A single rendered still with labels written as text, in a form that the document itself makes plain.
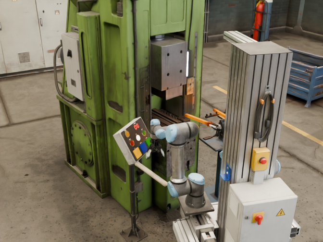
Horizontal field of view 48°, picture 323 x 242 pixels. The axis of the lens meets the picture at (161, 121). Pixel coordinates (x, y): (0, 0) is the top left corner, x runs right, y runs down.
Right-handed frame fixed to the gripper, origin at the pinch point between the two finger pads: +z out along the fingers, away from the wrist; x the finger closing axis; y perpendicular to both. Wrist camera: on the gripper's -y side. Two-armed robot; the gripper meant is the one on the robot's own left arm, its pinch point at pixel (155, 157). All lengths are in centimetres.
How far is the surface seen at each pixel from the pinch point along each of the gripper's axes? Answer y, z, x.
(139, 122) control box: -20.8, -23.8, -9.2
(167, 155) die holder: -35.1, 21.5, 19.4
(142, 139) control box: -11.1, -12.6, -8.7
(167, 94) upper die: -42, -38, 20
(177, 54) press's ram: -48, -73, 31
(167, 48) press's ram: -42, -81, 20
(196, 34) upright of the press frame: -76, -83, 57
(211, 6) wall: -740, -1, 315
